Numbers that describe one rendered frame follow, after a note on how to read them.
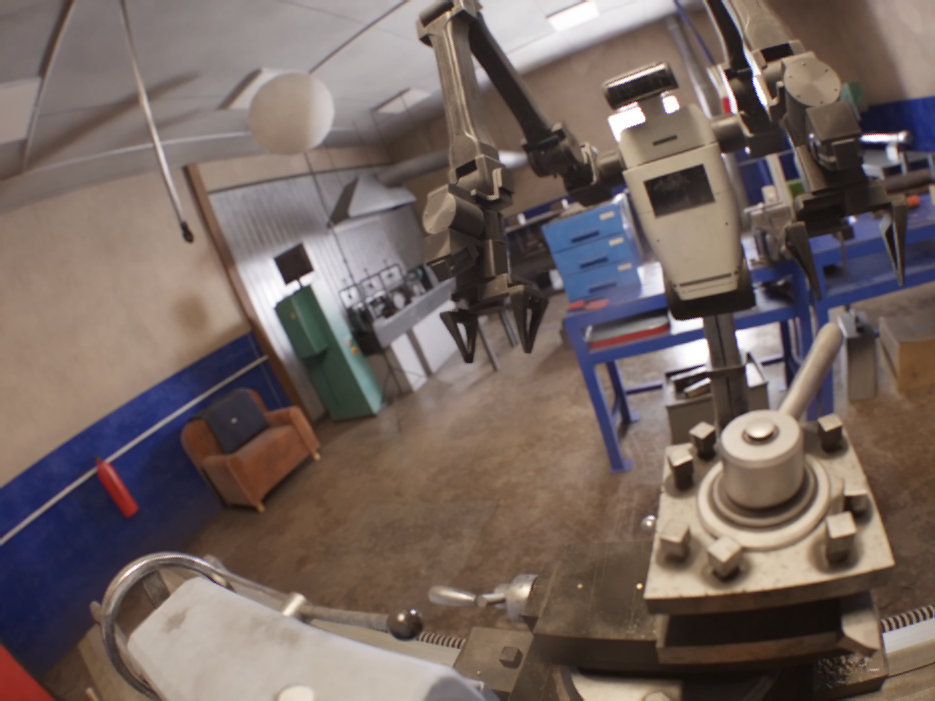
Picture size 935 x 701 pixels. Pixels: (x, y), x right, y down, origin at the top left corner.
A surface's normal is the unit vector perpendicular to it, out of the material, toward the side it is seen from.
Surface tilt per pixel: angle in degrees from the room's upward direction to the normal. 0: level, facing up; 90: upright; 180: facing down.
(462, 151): 68
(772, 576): 0
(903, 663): 45
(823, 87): 60
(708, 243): 90
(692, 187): 90
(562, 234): 90
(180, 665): 0
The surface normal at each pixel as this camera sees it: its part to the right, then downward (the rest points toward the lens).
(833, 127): -0.64, -0.07
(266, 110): 0.07, 0.52
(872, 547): -0.38, -0.89
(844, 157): -0.47, 0.52
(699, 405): -0.35, 0.40
